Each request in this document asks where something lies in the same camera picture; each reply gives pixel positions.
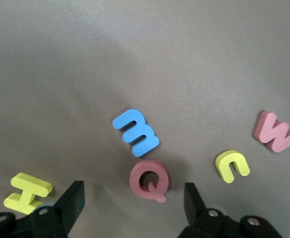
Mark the yellow capital letter H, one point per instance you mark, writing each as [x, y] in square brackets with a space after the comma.
[28, 193]

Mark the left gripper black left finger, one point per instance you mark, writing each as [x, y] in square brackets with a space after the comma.
[68, 205]

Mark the blue small letter m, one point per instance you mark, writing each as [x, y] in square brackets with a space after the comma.
[147, 129]

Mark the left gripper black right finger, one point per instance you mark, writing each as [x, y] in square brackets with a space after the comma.
[194, 210]

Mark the yellow small letter u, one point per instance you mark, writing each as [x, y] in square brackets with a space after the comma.
[224, 161]

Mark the red small letter w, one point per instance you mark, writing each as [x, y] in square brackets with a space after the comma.
[269, 134]

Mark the red capital letter Q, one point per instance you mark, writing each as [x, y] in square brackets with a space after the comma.
[134, 181]

